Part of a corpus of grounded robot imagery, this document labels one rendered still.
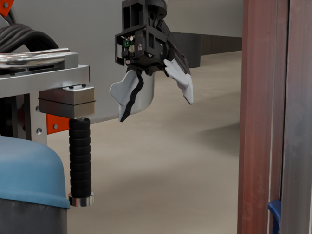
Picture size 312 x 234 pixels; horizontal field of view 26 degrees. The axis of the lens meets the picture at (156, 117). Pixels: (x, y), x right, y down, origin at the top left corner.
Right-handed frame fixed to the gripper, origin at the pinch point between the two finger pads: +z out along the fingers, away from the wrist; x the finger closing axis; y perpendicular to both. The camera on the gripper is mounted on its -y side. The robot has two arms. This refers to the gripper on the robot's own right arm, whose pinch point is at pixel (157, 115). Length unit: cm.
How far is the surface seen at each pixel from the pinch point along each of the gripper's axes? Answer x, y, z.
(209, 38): -351, -628, -340
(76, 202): -12.1, 7.2, 14.6
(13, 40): -14.1, 20.8, -11.0
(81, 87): -5.7, 13.3, -2.7
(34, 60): -7.8, 22.0, -5.3
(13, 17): -41, -3, -33
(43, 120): -27.5, 0.1, -5.0
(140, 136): -203, -269, -95
